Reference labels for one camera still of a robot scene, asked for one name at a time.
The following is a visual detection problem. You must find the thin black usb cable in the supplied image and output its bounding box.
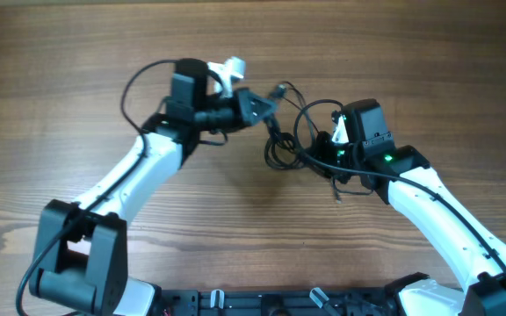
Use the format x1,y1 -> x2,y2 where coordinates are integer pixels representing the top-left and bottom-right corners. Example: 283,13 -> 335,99
278,81 -> 375,205

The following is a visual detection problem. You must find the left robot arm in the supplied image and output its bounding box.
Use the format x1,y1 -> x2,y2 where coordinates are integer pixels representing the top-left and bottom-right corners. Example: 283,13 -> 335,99
15,57 -> 276,315

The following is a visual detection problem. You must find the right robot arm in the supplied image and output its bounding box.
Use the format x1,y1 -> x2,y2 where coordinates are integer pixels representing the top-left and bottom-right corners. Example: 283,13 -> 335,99
308,99 -> 506,315

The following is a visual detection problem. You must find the left camera cable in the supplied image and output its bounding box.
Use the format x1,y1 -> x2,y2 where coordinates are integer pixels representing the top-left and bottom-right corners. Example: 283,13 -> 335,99
14,59 -> 226,316

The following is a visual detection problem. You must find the camera cable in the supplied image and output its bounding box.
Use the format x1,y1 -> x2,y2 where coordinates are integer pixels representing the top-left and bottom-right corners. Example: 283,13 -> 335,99
293,98 -> 506,316
14,59 -> 226,316

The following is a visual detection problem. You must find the right camera cable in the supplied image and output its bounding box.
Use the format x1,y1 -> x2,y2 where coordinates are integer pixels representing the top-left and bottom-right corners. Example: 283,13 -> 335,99
293,98 -> 506,316

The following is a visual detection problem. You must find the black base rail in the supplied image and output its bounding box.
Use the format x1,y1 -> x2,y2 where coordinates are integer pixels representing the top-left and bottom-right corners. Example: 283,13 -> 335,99
150,287 -> 400,316

